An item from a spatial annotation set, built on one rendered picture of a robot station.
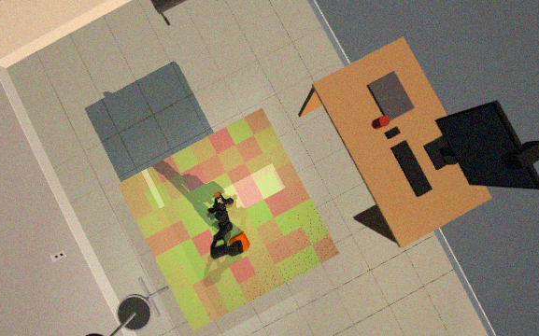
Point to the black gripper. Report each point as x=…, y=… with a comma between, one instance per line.
x=225, y=201

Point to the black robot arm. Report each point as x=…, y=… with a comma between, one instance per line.
x=223, y=250

